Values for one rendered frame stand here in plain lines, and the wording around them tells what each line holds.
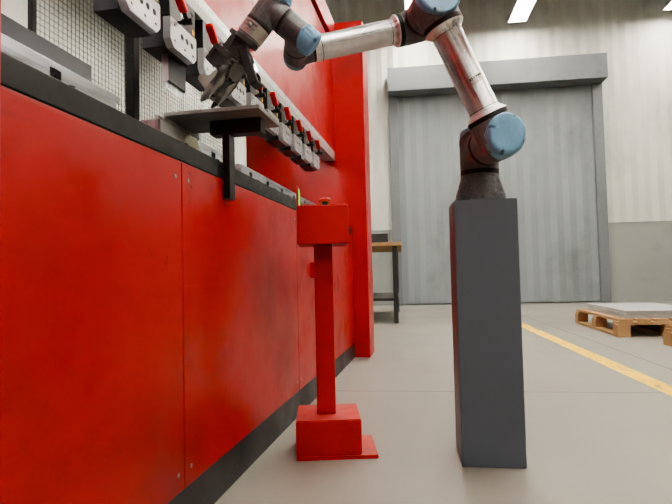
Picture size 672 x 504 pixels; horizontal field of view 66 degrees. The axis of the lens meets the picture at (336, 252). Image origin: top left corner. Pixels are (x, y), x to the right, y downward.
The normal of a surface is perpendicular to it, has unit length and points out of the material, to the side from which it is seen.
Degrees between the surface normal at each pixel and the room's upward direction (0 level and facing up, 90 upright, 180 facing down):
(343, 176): 90
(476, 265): 90
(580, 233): 90
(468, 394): 90
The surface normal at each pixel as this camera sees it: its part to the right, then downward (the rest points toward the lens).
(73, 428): 0.98, -0.03
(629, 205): -0.30, -0.04
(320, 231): 0.04, -0.04
